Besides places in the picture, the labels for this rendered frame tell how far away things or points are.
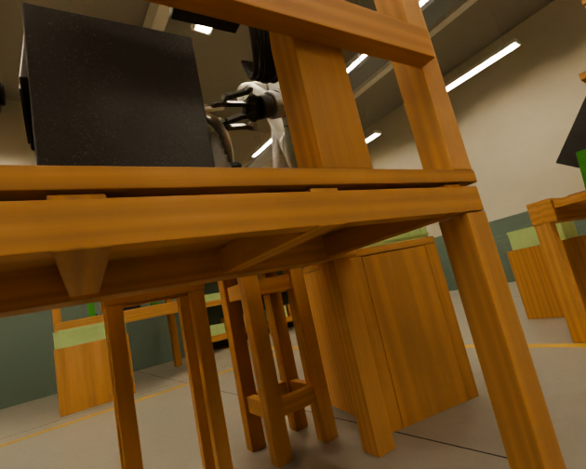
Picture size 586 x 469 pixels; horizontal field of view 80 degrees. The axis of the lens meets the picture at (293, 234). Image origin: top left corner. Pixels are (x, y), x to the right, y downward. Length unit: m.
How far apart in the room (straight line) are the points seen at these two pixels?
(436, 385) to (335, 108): 1.39
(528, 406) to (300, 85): 0.92
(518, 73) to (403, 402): 7.27
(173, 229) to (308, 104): 0.40
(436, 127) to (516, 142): 7.00
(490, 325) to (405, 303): 0.76
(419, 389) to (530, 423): 0.77
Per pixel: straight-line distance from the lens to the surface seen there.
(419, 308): 1.80
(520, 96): 8.20
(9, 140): 7.18
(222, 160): 0.94
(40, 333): 6.40
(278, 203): 0.63
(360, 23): 0.96
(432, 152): 1.08
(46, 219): 0.55
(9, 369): 6.41
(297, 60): 0.84
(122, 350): 1.33
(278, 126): 1.43
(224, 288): 1.75
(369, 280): 1.65
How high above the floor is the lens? 0.65
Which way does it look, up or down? 10 degrees up
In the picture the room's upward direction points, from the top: 12 degrees counter-clockwise
